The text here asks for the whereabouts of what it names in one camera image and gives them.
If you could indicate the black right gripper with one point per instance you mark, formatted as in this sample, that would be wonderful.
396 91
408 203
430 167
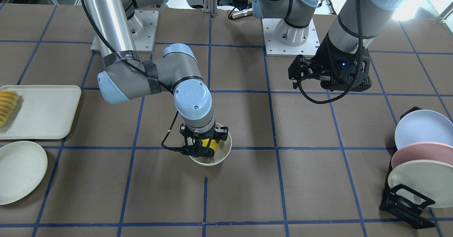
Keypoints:
185 130

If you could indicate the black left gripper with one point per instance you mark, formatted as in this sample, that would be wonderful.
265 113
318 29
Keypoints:
325 61

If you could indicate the yellow lemon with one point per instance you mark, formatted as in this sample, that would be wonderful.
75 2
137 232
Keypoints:
212 144

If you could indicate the white deep bowl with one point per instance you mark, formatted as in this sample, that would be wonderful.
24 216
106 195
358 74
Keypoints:
223 150

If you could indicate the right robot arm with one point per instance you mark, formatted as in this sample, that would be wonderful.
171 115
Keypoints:
126 77

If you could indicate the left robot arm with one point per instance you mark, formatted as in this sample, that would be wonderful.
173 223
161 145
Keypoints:
356 26

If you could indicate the light blue plate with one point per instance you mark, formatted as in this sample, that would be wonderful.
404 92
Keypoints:
423 126

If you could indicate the silver cylindrical connector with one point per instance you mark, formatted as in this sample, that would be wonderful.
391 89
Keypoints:
233 16

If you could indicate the pink plate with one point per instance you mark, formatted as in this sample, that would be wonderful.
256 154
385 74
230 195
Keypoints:
423 151

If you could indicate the cream plate in rack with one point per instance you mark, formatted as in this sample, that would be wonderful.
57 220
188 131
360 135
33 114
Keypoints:
433 179

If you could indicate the white rectangular tray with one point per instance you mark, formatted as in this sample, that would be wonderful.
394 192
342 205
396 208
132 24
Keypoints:
44 112

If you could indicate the black dish rack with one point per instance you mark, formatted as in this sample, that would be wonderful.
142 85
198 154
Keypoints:
403 208

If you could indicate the white shallow plate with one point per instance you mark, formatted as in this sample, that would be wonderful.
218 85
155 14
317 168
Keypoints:
23 165

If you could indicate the sliced orange bread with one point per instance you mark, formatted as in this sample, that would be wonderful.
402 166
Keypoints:
8 102

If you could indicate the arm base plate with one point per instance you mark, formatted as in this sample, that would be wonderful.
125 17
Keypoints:
284 41
136 34

